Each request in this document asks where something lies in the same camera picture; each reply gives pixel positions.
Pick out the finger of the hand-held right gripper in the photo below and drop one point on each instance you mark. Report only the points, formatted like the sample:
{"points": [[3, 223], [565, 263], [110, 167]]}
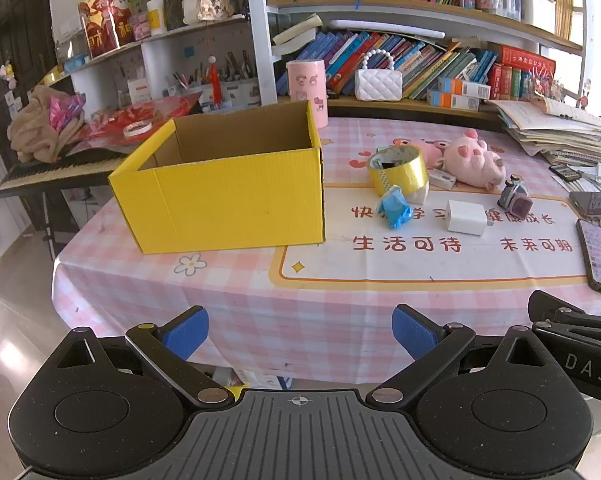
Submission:
{"points": [[550, 306], [580, 334]]}

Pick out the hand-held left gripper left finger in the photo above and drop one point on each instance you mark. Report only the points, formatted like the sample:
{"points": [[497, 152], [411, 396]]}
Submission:
{"points": [[185, 332]]}

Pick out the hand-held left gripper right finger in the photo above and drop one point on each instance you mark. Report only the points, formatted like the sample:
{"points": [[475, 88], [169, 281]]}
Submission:
{"points": [[415, 331]]}

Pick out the yellow cardboard box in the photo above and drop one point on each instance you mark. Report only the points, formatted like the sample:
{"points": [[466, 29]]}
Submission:
{"points": [[220, 205]]}

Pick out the yellow tape roll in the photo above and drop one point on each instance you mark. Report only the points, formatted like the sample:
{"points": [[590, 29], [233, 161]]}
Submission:
{"points": [[405, 176]]}

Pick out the pink plush pig toy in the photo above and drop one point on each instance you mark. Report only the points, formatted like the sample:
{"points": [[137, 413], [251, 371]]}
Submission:
{"points": [[473, 160]]}

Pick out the pink fluffy orange hair clip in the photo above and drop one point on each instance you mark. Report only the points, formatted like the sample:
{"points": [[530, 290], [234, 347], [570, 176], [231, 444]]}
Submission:
{"points": [[430, 152]]}

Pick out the grey calculator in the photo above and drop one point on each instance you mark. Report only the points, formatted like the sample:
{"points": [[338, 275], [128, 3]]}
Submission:
{"points": [[595, 204]]}

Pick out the purple smart watch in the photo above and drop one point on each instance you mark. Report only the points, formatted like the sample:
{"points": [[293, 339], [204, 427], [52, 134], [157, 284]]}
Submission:
{"points": [[515, 200]]}

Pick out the white charger plug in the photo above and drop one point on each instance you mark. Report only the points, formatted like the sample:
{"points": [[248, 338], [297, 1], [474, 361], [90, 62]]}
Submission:
{"points": [[465, 217]]}

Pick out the blue crumpled wrapper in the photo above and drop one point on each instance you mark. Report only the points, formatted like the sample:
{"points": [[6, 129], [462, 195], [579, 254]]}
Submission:
{"points": [[394, 210]]}

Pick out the small black calculator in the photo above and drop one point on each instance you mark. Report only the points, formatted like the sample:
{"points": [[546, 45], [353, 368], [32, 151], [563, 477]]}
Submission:
{"points": [[565, 172]]}

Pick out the small white box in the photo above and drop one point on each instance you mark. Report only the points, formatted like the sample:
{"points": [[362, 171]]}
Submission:
{"points": [[441, 179]]}

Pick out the black binder clip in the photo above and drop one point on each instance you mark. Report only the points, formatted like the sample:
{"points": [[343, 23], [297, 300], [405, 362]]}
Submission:
{"points": [[393, 164]]}

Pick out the stack of papers and notebooks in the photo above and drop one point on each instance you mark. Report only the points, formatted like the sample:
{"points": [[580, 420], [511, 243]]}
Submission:
{"points": [[555, 130]]}

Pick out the electronic keyboard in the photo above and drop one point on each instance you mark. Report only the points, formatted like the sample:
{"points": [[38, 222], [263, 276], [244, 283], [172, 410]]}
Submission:
{"points": [[55, 172]]}

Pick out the white tape roll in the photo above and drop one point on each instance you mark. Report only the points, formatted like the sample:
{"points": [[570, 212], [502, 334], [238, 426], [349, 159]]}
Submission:
{"points": [[138, 129]]}

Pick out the red paper decorations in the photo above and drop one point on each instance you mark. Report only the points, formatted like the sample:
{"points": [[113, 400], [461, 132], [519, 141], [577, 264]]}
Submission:
{"points": [[165, 110]]}

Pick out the orange white carton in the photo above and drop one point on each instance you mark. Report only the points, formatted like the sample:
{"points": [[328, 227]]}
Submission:
{"points": [[453, 101], [463, 87]]}

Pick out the white red small carton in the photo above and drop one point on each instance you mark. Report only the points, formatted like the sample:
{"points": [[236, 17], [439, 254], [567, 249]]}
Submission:
{"points": [[139, 91]]}

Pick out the red thick dictionary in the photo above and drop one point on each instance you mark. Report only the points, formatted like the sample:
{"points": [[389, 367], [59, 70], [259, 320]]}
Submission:
{"points": [[527, 60]]}

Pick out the white pen organizer box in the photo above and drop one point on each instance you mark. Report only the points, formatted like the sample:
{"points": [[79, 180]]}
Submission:
{"points": [[240, 91]]}

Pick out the white quilted handbag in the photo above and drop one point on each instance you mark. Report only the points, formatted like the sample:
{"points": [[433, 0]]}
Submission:
{"points": [[378, 85]]}

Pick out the pink foil wrapper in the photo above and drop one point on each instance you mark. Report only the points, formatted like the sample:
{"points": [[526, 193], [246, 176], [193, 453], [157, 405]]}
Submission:
{"points": [[65, 112]]}

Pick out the beige cloth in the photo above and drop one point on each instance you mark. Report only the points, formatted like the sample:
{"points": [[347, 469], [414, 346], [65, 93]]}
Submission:
{"points": [[33, 130]]}

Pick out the red tassel ornament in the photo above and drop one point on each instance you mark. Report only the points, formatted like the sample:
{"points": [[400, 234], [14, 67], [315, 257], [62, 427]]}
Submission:
{"points": [[214, 80]]}

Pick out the pink cylindrical container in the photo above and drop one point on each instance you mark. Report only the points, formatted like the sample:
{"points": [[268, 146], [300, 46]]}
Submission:
{"points": [[305, 85]]}

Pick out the row of colourful books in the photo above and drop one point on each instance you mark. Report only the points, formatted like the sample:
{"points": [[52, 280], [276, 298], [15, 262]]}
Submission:
{"points": [[340, 52]]}

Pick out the white pen holder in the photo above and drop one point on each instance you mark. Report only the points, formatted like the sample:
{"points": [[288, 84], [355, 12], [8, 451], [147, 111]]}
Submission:
{"points": [[537, 10]]}

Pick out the white rolled paper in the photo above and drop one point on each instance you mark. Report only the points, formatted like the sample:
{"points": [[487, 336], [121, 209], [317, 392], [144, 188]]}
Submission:
{"points": [[385, 29]]}

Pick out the white bookshelf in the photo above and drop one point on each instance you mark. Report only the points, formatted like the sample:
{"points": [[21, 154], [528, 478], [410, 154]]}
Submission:
{"points": [[258, 35]]}

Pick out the white bottle yellow label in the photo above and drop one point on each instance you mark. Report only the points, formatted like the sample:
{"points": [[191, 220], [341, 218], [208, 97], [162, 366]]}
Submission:
{"points": [[156, 17]]}

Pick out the pair of flat lying books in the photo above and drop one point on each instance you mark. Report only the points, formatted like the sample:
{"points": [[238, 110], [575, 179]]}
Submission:
{"points": [[295, 35]]}

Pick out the red gold figure decoration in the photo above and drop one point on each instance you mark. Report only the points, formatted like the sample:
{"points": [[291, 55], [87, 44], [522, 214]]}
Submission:
{"points": [[103, 20]]}

